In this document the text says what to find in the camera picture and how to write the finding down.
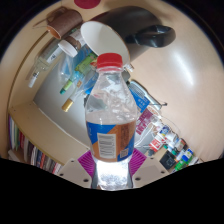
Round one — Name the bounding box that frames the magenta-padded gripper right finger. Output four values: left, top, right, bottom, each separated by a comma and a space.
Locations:
128, 148, 171, 188

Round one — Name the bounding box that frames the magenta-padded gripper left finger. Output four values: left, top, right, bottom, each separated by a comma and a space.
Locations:
56, 149, 98, 189

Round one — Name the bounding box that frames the clear plastic bottle red cap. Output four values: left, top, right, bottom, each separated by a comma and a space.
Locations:
84, 52, 138, 191

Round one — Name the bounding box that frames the black bag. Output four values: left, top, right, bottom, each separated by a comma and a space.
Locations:
159, 149, 177, 169

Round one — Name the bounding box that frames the white bottle blue lid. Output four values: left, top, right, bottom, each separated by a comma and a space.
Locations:
182, 148, 195, 164

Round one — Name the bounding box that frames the wooden shelf unit with books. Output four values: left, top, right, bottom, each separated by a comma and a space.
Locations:
6, 101, 92, 176

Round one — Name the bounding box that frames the magenta box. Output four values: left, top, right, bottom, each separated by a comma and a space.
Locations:
134, 108, 156, 136

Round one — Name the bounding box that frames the gold-capped clear bottle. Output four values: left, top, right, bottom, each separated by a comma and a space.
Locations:
61, 71, 98, 113

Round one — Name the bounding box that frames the clear glass bottle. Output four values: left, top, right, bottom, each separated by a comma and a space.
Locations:
27, 39, 63, 89

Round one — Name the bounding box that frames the brown jar white lid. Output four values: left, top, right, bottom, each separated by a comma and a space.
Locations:
57, 33, 83, 58

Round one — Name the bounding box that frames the brown mug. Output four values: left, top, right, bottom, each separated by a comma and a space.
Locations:
45, 8, 84, 40

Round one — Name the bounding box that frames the flat round red coaster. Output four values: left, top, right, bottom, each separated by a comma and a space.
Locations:
73, 0, 102, 10

